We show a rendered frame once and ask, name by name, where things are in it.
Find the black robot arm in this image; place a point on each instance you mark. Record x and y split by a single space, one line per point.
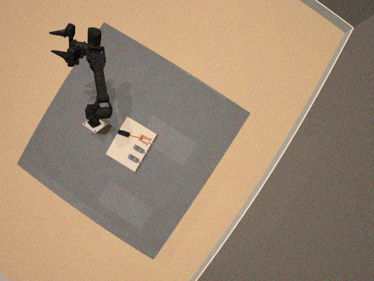
97 62

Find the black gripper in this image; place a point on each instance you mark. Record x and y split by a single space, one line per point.
69 31

